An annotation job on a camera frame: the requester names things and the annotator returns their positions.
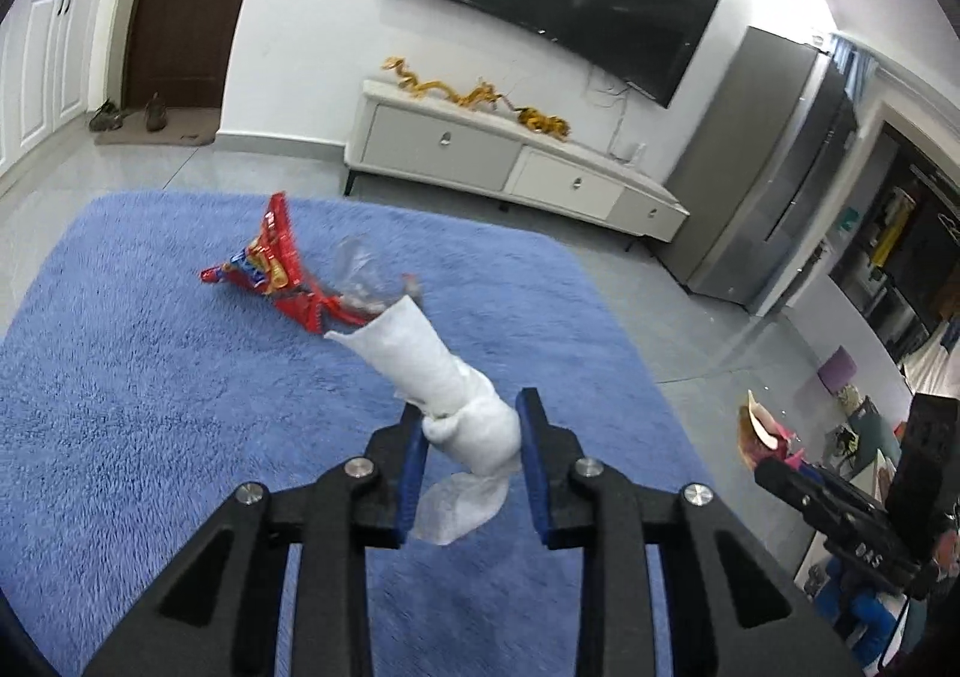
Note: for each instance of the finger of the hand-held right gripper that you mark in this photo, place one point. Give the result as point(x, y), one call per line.
point(791, 482)

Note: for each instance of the long golden dragon ornament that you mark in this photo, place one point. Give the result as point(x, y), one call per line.
point(442, 88)

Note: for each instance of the white paper towel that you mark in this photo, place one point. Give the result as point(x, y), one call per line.
point(427, 362)

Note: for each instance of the blue fluffy blanket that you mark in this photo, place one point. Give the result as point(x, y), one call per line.
point(187, 385)

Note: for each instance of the brown doormat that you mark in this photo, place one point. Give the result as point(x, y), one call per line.
point(191, 128)

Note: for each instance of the blue curtain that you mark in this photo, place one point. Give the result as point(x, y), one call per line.
point(855, 66)

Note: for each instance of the grey double-door refrigerator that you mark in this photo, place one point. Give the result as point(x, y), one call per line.
point(765, 167)

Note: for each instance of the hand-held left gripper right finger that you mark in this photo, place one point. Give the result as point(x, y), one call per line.
point(536, 467)

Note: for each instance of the yellow hanging garment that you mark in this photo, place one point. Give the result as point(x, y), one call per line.
point(892, 227)

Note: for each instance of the red snack wrapper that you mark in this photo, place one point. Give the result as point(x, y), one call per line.
point(281, 265)

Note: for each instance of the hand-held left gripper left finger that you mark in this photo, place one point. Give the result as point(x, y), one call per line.
point(409, 478)

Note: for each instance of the white television cabinet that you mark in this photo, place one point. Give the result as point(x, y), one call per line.
point(480, 156)

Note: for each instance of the clear plastic bag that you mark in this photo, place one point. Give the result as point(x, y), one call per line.
point(364, 276)

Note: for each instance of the tan and pink paper wrapper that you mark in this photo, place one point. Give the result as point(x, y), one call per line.
point(765, 430)

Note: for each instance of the white panelled cabinet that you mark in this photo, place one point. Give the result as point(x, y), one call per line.
point(45, 70)

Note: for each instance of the brown entrance door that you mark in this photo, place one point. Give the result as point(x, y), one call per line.
point(195, 10)

